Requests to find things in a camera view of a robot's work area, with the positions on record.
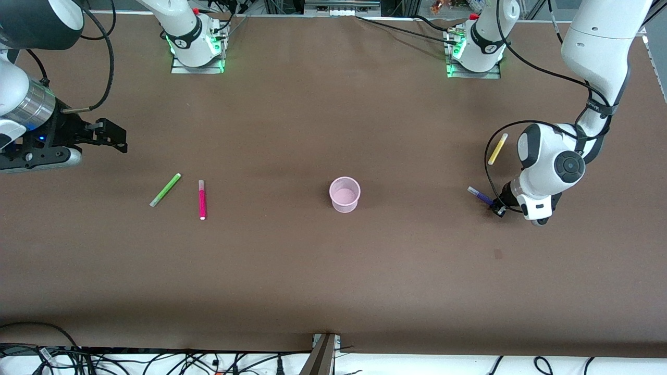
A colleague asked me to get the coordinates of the tangled black floor cable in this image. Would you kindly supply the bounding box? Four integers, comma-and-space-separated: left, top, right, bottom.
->
0, 344, 313, 375

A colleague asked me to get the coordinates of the green marker with clear cap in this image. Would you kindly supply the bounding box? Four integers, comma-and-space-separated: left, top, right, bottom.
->
150, 173, 182, 208

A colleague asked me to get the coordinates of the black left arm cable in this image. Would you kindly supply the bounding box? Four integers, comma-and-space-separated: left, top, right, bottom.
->
485, 0, 621, 214

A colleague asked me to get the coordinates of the purple marker with clear cap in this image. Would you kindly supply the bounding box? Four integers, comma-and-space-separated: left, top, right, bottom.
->
467, 186, 495, 206

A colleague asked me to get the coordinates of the silver metal equipment box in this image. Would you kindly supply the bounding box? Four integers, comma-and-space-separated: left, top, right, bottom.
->
304, 0, 382, 16

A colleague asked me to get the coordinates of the aluminum table edge rail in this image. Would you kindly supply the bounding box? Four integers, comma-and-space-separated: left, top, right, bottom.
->
644, 31, 667, 103

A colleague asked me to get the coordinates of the aluminum frame beam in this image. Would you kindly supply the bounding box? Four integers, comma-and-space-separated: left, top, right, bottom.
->
300, 333, 342, 375

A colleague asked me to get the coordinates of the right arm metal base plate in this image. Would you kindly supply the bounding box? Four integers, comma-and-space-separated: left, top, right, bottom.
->
171, 56, 226, 74

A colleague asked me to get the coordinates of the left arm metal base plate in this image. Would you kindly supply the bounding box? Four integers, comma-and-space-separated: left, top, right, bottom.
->
447, 62, 502, 80

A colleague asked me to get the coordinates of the long black table cable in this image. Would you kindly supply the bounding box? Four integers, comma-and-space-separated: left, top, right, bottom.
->
356, 16, 459, 47

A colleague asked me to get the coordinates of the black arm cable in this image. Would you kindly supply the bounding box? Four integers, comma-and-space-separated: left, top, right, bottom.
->
485, 0, 621, 214
61, 0, 116, 114

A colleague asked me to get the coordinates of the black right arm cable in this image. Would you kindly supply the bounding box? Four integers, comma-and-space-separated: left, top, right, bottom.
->
61, 0, 116, 114

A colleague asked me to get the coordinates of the large looped black cable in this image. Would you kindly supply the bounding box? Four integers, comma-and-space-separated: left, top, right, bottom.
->
0, 322, 80, 360

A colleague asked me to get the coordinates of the yellow marker with clear cap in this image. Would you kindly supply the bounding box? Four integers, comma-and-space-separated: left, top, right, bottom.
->
487, 133, 509, 166

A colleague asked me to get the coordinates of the pink cup holder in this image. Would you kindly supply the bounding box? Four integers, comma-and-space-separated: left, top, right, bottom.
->
329, 177, 361, 214

